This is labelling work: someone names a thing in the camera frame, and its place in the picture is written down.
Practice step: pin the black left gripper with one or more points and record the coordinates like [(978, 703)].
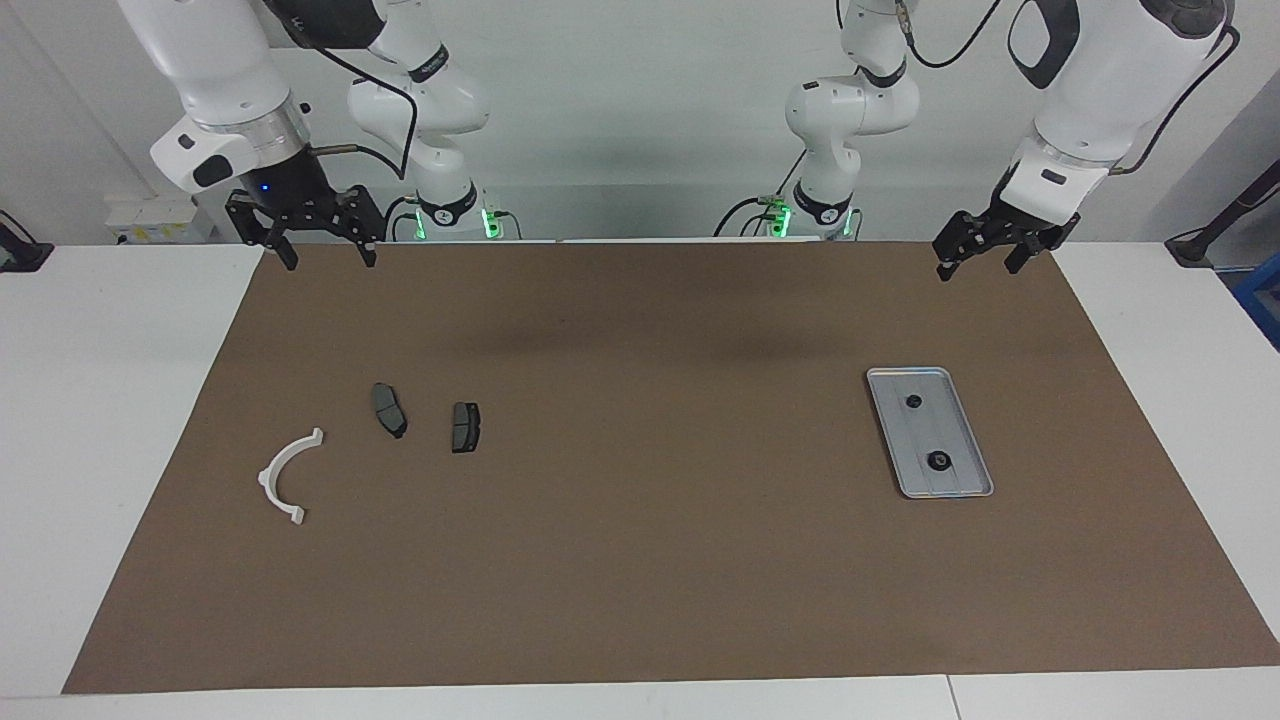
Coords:
[(1000, 232)]

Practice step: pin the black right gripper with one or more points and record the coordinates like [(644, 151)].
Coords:
[(300, 195)]

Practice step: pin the large black bearing gear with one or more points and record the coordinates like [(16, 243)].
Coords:
[(938, 460)]

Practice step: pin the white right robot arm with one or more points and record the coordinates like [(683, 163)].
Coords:
[(220, 60)]

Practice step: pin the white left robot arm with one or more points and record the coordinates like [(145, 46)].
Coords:
[(1100, 80)]

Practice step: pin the silver metal tray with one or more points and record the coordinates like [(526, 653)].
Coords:
[(930, 432)]

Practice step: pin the dark grey curved brake pad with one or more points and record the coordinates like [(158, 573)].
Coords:
[(386, 405)]

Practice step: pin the white box with yellow label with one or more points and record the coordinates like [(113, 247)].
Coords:
[(150, 220)]

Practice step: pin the black stand with pole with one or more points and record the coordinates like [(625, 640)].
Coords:
[(1195, 245)]

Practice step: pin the dark grey rectangular brake pad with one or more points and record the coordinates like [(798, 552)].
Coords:
[(465, 428)]

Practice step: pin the blue crate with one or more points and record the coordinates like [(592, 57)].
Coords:
[(1262, 300)]

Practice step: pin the brown table mat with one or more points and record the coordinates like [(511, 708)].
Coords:
[(640, 560)]

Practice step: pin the white curved plastic bracket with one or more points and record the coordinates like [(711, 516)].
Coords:
[(266, 476)]

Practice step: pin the black clamp mount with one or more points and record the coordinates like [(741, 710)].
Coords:
[(20, 255)]

